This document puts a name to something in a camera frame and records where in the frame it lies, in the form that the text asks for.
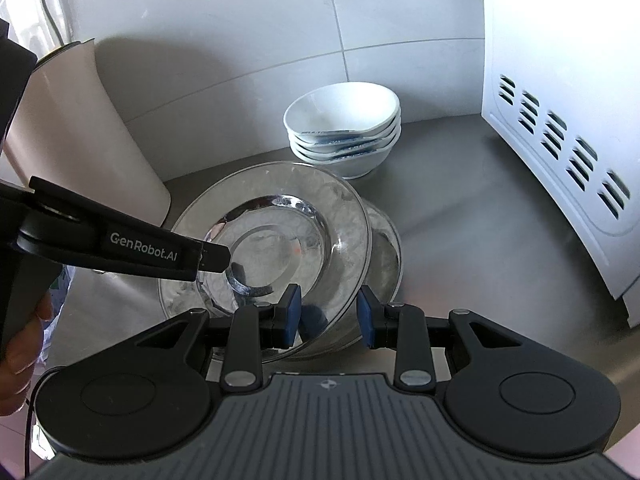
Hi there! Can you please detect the grey cable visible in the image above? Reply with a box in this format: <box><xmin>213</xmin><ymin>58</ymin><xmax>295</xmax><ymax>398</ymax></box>
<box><xmin>34</xmin><ymin>0</ymin><xmax>66</xmax><ymax>46</ymax></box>

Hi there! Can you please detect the stainless steel plate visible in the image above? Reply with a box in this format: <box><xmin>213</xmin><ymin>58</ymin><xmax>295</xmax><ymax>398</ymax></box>
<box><xmin>210</xmin><ymin>199</ymin><xmax>404</xmax><ymax>361</ymax></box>
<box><xmin>157</xmin><ymin>161</ymin><xmax>372</xmax><ymax>322</ymax></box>

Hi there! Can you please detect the white microwave oven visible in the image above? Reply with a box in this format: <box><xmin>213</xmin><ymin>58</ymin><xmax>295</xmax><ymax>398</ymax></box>
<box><xmin>480</xmin><ymin>0</ymin><xmax>640</xmax><ymax>329</ymax></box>

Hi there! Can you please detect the beige electric kettle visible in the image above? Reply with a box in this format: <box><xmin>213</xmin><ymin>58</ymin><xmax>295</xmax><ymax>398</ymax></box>
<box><xmin>0</xmin><ymin>19</ymin><xmax>172</xmax><ymax>231</ymax></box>

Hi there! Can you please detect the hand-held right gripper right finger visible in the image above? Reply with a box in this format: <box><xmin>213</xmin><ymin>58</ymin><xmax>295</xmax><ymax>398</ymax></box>
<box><xmin>357</xmin><ymin>285</ymin><xmax>523</xmax><ymax>391</ymax></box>

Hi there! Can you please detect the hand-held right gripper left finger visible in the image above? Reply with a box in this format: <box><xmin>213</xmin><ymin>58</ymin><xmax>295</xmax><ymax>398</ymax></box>
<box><xmin>135</xmin><ymin>284</ymin><xmax>303</xmax><ymax>391</ymax></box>

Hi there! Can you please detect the person's left hand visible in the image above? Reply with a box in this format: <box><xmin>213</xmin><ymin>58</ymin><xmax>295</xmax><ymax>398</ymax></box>
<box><xmin>0</xmin><ymin>292</ymin><xmax>55</xmax><ymax>405</ymax></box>

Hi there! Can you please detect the thin black cable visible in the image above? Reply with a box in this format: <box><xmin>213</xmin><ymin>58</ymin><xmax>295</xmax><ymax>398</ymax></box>
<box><xmin>22</xmin><ymin>366</ymin><xmax>63</xmax><ymax>480</ymax></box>

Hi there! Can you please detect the white ceramic bowl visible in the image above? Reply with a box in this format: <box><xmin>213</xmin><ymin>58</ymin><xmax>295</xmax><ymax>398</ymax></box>
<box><xmin>286</xmin><ymin>122</ymin><xmax>403</xmax><ymax>147</ymax></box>
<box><xmin>283</xmin><ymin>82</ymin><xmax>402</xmax><ymax>137</ymax></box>
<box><xmin>292</xmin><ymin>141</ymin><xmax>399</xmax><ymax>180</ymax></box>
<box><xmin>289</xmin><ymin>132</ymin><xmax>402</xmax><ymax>157</ymax></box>

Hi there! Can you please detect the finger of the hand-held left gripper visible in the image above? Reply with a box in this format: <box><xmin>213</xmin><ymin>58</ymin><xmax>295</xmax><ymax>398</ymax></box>
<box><xmin>197</xmin><ymin>241</ymin><xmax>232</xmax><ymax>275</ymax></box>

